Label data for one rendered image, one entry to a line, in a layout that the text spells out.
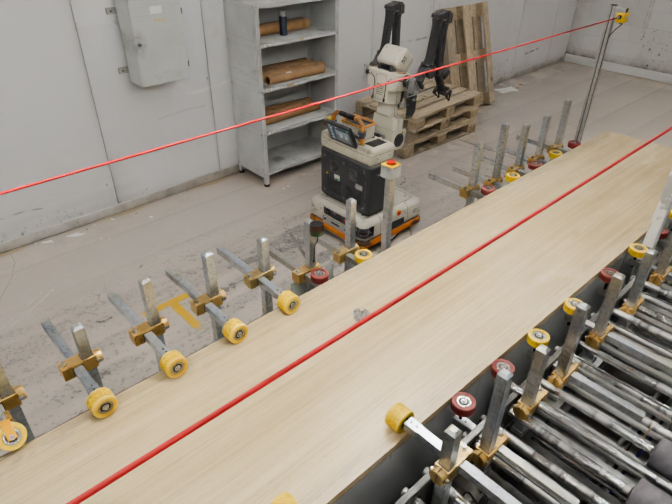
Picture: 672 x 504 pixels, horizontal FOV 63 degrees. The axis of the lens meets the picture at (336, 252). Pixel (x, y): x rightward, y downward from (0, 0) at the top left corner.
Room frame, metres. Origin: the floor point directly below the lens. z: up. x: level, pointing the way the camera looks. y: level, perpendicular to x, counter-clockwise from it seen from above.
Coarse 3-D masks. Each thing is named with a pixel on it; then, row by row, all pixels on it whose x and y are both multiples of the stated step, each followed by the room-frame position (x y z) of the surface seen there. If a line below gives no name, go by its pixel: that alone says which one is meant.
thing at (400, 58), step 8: (384, 48) 4.02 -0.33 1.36; (392, 48) 3.98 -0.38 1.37; (400, 48) 3.94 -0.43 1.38; (384, 56) 3.97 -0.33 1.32; (392, 56) 3.92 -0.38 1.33; (400, 56) 3.89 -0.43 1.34; (408, 56) 3.93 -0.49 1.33; (392, 64) 3.89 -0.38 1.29; (400, 64) 3.88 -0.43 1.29; (408, 64) 3.93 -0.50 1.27
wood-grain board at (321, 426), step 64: (512, 192) 2.71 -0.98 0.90; (576, 192) 2.72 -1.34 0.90; (640, 192) 2.73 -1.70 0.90; (384, 256) 2.06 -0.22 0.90; (448, 256) 2.07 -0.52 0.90; (512, 256) 2.07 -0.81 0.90; (576, 256) 2.08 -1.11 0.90; (256, 320) 1.61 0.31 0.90; (320, 320) 1.61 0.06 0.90; (384, 320) 1.62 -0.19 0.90; (448, 320) 1.62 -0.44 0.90; (512, 320) 1.63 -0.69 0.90; (192, 384) 1.28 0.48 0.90; (256, 384) 1.28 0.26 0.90; (320, 384) 1.28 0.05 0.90; (384, 384) 1.29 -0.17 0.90; (448, 384) 1.29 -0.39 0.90; (64, 448) 1.02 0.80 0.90; (128, 448) 1.02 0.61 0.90; (192, 448) 1.03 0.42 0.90; (256, 448) 1.03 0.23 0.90; (320, 448) 1.03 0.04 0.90; (384, 448) 1.03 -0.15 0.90
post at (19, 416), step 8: (0, 368) 1.17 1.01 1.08; (0, 376) 1.16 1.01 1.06; (0, 384) 1.15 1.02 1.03; (8, 384) 1.17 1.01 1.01; (0, 392) 1.15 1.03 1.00; (8, 392) 1.16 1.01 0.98; (16, 408) 1.16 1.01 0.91; (16, 416) 1.16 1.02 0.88; (24, 416) 1.17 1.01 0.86; (24, 424) 1.16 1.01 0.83; (32, 432) 1.17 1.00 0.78
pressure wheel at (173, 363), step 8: (168, 352) 1.35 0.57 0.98; (176, 352) 1.35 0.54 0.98; (160, 360) 1.33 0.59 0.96; (168, 360) 1.31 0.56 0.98; (176, 360) 1.31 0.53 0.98; (184, 360) 1.33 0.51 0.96; (168, 368) 1.29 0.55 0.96; (176, 368) 1.31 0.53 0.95; (184, 368) 1.33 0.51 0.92; (168, 376) 1.29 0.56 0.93; (176, 376) 1.31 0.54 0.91
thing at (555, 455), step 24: (624, 288) 1.92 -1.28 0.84; (648, 336) 1.87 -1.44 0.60; (552, 360) 1.47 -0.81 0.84; (600, 360) 1.60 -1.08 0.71; (600, 408) 1.45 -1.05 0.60; (480, 432) 1.15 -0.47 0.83; (528, 432) 1.24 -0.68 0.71; (552, 432) 1.24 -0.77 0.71; (600, 432) 1.34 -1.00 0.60; (552, 456) 1.15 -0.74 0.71; (600, 456) 1.23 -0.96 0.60; (648, 456) 1.23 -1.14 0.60; (456, 480) 1.05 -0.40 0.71; (504, 480) 1.06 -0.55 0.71; (600, 480) 1.06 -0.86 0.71; (624, 480) 1.06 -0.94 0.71
